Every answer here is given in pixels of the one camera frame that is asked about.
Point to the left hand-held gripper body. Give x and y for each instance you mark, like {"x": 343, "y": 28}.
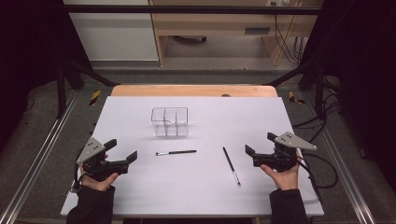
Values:
{"x": 93, "y": 165}

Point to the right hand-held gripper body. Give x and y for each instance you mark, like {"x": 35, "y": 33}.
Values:
{"x": 283, "y": 158}

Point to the long thin black brush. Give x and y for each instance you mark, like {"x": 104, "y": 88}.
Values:
{"x": 231, "y": 165}

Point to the clear plastic organizer box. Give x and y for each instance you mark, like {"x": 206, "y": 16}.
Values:
{"x": 169, "y": 124}

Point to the black pen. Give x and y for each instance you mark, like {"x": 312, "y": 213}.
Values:
{"x": 183, "y": 151}

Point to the person's left hand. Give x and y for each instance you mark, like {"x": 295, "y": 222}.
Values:
{"x": 99, "y": 185}

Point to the person's right hand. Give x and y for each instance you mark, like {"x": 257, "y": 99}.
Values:
{"x": 286, "y": 180}

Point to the yellow black tape strip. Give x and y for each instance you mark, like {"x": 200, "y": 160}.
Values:
{"x": 291, "y": 97}
{"x": 95, "y": 98}

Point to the white table board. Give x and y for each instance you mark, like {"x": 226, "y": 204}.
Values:
{"x": 202, "y": 193}

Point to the wooden table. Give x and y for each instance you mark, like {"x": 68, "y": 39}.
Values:
{"x": 186, "y": 90}

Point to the white cabinet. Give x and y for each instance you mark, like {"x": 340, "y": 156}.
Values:
{"x": 115, "y": 37}

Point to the black curtain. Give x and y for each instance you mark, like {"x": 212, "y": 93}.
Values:
{"x": 25, "y": 46}
{"x": 367, "y": 62}

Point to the wooden desk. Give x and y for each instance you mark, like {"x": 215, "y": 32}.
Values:
{"x": 218, "y": 23}

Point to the white power strip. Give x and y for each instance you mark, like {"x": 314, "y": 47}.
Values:
{"x": 281, "y": 2}

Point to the aluminium floor rail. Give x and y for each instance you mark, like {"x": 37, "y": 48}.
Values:
{"x": 39, "y": 158}
{"x": 350, "y": 186}

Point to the black metal frame stand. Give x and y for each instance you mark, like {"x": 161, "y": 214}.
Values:
{"x": 319, "y": 93}
{"x": 61, "y": 93}

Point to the black horizontal frame bar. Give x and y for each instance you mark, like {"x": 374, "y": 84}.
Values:
{"x": 186, "y": 9}

